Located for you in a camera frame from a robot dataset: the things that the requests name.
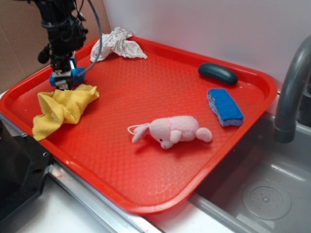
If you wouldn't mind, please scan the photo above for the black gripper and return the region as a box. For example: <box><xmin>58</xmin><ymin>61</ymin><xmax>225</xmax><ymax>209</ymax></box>
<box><xmin>38</xmin><ymin>15</ymin><xmax>88</xmax><ymax>90</ymax></box>

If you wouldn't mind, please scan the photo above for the dark green oval soap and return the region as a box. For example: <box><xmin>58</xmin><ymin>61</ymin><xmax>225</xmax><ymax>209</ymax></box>
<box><xmin>198</xmin><ymin>63</ymin><xmax>238</xmax><ymax>86</ymax></box>

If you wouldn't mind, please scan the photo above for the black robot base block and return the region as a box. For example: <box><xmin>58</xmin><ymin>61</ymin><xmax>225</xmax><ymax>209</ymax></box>
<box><xmin>0</xmin><ymin>122</ymin><xmax>52</xmax><ymax>223</ymax></box>

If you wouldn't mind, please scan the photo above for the grey faucet spout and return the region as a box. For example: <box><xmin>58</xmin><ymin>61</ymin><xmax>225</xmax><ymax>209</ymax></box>
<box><xmin>273</xmin><ymin>36</ymin><xmax>311</xmax><ymax>143</ymax></box>

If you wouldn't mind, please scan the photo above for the grey plastic sink basin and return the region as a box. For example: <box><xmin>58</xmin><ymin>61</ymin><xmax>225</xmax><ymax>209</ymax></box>
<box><xmin>190</xmin><ymin>113</ymin><xmax>311</xmax><ymax>233</ymax></box>

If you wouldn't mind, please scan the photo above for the yellow microfiber cloth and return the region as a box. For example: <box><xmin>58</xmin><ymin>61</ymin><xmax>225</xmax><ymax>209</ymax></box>
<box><xmin>32</xmin><ymin>84</ymin><xmax>100</xmax><ymax>141</ymax></box>

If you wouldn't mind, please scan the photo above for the white crumpled cloth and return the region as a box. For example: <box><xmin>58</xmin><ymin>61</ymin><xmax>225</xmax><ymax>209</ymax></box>
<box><xmin>90</xmin><ymin>27</ymin><xmax>148</xmax><ymax>63</ymax></box>

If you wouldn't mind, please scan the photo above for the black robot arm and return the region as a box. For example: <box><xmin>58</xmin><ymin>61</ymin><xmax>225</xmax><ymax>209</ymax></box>
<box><xmin>34</xmin><ymin>0</ymin><xmax>88</xmax><ymax>90</ymax></box>

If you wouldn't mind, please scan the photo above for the red plastic tray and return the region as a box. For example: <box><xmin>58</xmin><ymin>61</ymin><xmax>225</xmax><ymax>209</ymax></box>
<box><xmin>0</xmin><ymin>36</ymin><xmax>278</xmax><ymax>216</ymax></box>

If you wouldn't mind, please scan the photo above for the grey braided cable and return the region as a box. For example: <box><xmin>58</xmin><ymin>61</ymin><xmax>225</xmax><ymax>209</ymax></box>
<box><xmin>65</xmin><ymin>0</ymin><xmax>104</xmax><ymax>82</ymax></box>

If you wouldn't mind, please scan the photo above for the blue rectangular block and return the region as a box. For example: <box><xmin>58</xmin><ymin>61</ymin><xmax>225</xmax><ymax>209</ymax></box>
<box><xmin>49</xmin><ymin>67</ymin><xmax>86</xmax><ymax>87</ymax></box>

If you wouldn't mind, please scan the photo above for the blue sponge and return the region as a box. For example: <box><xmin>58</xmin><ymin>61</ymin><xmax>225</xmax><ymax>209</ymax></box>
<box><xmin>207</xmin><ymin>89</ymin><xmax>244</xmax><ymax>127</ymax></box>

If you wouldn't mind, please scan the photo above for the pink plush bunny toy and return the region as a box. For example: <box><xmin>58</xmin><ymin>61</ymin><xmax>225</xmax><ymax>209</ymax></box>
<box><xmin>127</xmin><ymin>116</ymin><xmax>213</xmax><ymax>149</ymax></box>

